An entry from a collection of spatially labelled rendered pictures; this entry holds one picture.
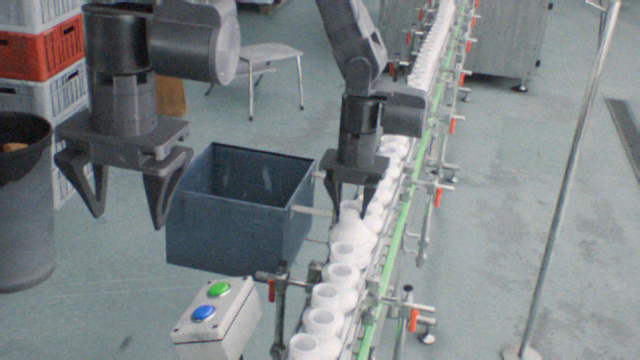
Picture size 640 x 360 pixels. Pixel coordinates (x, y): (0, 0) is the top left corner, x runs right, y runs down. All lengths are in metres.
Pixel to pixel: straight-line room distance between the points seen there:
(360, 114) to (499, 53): 4.81
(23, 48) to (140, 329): 1.38
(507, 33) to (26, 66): 3.72
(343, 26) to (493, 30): 4.80
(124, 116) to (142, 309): 2.30
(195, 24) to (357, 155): 0.52
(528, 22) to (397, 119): 4.77
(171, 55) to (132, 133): 0.09
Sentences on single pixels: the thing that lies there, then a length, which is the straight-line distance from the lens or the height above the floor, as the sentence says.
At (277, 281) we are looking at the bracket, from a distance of 1.12.
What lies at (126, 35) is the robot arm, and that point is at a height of 1.58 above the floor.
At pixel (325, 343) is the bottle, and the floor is 1.13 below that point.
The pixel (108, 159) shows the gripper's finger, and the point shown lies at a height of 1.47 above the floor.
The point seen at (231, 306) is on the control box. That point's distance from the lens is 1.00.
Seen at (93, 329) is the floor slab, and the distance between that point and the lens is 2.80.
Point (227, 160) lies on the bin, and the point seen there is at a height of 0.90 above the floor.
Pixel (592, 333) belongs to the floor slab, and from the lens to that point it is 3.08.
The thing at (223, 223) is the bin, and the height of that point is 0.88.
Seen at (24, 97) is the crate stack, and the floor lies 0.59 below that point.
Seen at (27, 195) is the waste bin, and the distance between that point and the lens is 2.84.
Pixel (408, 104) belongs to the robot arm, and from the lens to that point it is 0.99.
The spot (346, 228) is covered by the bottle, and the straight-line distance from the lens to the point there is 1.09.
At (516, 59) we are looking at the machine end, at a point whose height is 0.27.
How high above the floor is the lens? 1.73
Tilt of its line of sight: 26 degrees down
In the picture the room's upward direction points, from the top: 5 degrees clockwise
